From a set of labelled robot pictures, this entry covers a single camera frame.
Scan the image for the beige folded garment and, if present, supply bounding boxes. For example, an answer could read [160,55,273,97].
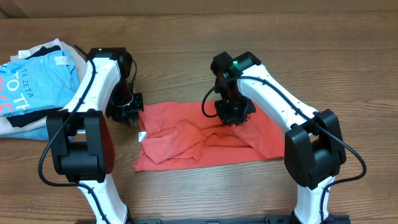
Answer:
[1,39,87,135]

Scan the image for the red printed t-shirt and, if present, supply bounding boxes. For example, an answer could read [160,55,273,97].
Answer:
[132,101,284,172]

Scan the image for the light blue folded t-shirt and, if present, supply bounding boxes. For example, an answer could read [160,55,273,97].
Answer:
[1,50,80,116]

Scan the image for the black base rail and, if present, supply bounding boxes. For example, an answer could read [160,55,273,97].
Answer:
[74,214,352,224]

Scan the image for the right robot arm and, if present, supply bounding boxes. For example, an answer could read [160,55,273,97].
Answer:
[210,52,350,223]

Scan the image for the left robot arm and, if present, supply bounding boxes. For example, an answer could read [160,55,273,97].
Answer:
[38,47,144,223]

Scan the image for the black folded garment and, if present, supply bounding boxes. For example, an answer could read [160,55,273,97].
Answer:
[6,45,61,128]

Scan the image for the folded blue jeans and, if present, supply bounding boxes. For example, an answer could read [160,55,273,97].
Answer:
[1,126,49,141]

